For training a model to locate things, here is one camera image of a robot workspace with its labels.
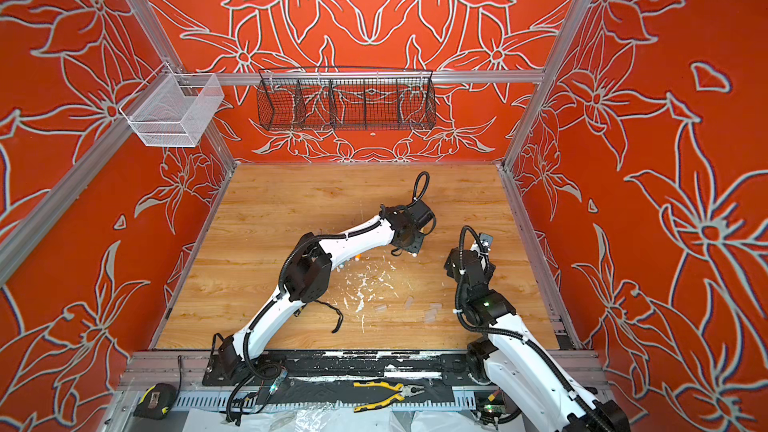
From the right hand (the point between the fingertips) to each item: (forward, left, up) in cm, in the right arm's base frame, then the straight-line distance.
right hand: (463, 251), depth 83 cm
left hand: (+9, +12, -8) cm, 17 cm away
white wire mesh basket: (+40, +88, +22) cm, 99 cm away
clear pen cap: (-14, +10, -10) cm, 20 cm away
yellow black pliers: (-32, +18, -10) cm, 38 cm away
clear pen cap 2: (-12, +24, -11) cm, 29 cm away
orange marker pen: (-9, +28, +15) cm, 33 cm away
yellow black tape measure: (-33, +76, -7) cm, 83 cm away
